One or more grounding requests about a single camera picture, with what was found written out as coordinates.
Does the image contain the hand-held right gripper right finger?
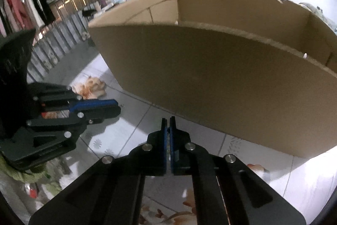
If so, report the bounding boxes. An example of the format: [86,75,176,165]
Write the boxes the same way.
[170,116,306,225]

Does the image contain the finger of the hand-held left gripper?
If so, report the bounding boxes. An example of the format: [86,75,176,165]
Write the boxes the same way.
[0,105,122,172]
[27,83,118,112]

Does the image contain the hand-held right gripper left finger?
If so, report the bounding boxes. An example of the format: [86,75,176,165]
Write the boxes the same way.
[28,118,168,225]

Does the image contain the brown cardboard box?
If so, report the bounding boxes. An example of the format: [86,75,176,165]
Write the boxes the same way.
[88,0,337,159]

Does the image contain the red hanging garments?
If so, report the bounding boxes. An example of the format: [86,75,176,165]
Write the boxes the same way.
[0,0,30,34]

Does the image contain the green cloth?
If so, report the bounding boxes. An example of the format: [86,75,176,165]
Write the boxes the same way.
[0,154,63,194]

